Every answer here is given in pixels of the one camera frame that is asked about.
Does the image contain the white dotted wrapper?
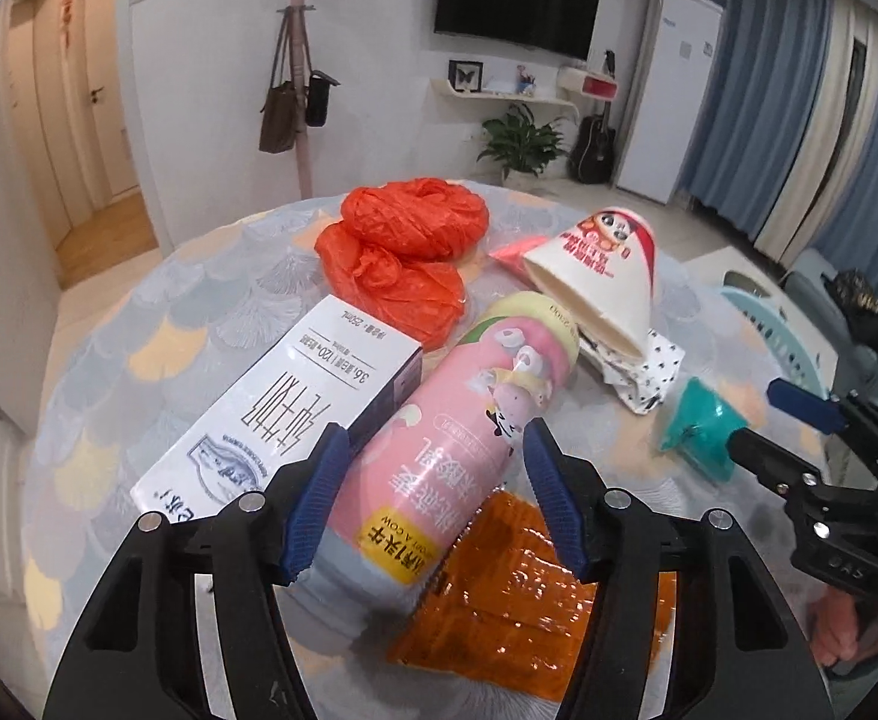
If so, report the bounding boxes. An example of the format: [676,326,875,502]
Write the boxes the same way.
[577,326,687,416]

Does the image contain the pink wrapper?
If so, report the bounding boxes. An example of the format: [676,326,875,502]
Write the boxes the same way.
[490,234,552,275]

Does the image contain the blue and white curtains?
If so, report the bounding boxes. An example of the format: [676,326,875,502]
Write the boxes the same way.
[679,0,878,271]

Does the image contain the orange plastic bag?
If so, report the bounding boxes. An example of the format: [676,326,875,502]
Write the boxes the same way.
[313,178,491,350]

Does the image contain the grey-blue sofa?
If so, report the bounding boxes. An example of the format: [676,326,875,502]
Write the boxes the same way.
[784,247,878,391]

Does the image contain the white curved wall shelf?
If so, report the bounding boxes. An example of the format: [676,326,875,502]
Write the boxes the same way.
[431,79,581,121]

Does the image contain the white and pink wall box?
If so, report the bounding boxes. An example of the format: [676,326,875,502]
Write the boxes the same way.
[557,66,620,100]

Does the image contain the person's right hand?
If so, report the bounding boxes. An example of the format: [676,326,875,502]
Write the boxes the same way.
[812,589,864,676]

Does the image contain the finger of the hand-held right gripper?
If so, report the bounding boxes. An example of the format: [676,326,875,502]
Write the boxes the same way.
[767,379,871,440]
[725,426,830,500]

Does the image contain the white milk carton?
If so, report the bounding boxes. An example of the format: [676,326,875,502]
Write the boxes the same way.
[130,294,422,533]

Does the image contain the black acoustic guitar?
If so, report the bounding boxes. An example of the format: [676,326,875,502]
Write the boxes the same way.
[570,49,618,185]

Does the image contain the potted green plant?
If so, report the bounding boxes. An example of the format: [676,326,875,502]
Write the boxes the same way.
[480,103,571,181]

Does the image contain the pink yogurt bottle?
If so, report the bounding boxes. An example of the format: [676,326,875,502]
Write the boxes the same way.
[289,292,581,650]

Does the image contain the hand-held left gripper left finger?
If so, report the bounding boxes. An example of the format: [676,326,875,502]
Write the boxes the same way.
[44,424,357,720]

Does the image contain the brown tote bag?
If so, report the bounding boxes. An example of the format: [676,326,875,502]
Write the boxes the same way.
[259,11,299,155]

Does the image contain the teal foil wrapper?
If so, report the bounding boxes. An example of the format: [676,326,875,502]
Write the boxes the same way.
[660,377,755,482]

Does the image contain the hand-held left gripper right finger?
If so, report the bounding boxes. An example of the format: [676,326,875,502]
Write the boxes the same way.
[521,416,837,720]

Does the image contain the scale-patterned tablecloth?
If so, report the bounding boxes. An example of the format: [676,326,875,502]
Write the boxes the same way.
[22,180,837,720]

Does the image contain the white paper noodle cup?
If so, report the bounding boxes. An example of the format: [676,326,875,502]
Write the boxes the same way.
[523,208,659,357]

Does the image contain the black shoulder bag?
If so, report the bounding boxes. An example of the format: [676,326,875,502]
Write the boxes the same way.
[305,71,332,128]

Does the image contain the orange snack packet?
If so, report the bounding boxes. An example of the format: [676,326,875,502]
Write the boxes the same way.
[386,491,672,702]

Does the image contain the light blue plastic basket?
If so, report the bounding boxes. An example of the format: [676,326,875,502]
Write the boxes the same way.
[720,285,837,398]

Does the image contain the pink coat rack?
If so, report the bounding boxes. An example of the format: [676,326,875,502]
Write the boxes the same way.
[269,0,335,200]

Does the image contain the wooden hallway door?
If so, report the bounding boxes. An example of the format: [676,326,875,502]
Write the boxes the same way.
[82,0,143,203]

